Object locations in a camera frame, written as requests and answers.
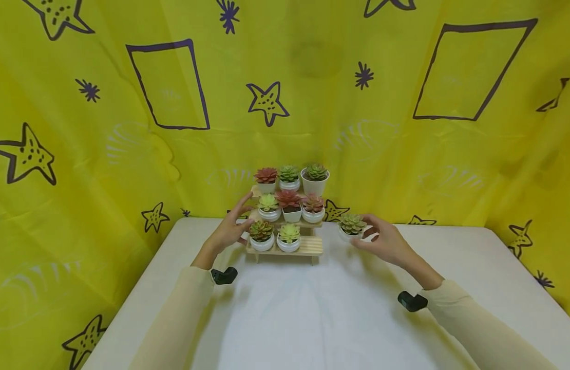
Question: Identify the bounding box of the person's right forearm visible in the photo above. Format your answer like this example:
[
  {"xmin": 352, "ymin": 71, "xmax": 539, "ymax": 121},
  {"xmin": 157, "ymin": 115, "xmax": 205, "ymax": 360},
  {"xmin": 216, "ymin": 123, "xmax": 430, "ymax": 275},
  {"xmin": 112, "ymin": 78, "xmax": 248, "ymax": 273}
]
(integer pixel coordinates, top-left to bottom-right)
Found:
[{"xmin": 402, "ymin": 251, "xmax": 559, "ymax": 370}]

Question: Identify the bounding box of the person's right hand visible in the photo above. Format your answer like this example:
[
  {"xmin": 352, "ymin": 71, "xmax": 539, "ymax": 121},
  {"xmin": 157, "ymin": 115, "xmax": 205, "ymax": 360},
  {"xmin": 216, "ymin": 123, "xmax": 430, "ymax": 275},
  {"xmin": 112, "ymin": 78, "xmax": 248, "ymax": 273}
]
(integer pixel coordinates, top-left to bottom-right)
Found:
[{"xmin": 350, "ymin": 213, "xmax": 418, "ymax": 269}]

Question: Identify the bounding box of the stepped wooden plant shelf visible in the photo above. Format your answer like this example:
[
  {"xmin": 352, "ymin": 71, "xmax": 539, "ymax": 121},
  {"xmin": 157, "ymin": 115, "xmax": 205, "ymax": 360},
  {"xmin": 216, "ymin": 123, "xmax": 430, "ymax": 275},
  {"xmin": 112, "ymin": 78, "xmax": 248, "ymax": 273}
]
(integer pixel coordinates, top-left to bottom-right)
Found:
[{"xmin": 244, "ymin": 183, "xmax": 324, "ymax": 266}]

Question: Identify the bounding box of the black wrist band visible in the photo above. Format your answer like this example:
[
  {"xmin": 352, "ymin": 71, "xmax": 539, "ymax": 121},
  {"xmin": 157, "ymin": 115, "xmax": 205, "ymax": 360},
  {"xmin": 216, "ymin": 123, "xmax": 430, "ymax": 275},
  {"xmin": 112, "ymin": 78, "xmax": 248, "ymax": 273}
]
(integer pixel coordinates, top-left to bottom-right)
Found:
[
  {"xmin": 397, "ymin": 291, "xmax": 429, "ymax": 313},
  {"xmin": 211, "ymin": 267, "xmax": 239, "ymax": 286}
]

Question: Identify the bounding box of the green-brown succulent white pot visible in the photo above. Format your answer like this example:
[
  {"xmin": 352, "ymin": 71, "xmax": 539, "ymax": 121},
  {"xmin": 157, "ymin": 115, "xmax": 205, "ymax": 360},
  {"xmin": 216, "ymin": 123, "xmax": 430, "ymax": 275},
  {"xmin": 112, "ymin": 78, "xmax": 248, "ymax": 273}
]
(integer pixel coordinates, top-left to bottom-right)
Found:
[{"xmin": 337, "ymin": 213, "xmax": 368, "ymax": 243}]

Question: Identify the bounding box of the person's left forearm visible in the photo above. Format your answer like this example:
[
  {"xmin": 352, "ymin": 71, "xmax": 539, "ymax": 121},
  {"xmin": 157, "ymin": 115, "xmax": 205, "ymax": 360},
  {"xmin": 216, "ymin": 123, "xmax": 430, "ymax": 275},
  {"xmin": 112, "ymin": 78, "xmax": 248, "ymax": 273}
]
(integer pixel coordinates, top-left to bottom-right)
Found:
[{"xmin": 128, "ymin": 246, "xmax": 220, "ymax": 370}]

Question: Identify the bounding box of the set of potted succulents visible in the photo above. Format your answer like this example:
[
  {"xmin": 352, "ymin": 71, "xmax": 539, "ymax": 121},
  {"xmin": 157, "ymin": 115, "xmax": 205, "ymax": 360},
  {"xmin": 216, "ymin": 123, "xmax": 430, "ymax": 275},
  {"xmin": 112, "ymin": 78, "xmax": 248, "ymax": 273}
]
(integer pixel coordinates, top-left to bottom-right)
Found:
[{"xmin": 248, "ymin": 163, "xmax": 331, "ymax": 253}]

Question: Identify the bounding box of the person's left hand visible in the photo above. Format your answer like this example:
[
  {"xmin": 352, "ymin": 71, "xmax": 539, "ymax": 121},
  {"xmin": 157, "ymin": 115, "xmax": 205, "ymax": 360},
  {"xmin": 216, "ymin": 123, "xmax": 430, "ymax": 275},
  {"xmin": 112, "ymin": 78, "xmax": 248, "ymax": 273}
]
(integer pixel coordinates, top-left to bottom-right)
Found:
[{"xmin": 203, "ymin": 192, "xmax": 256, "ymax": 258}]

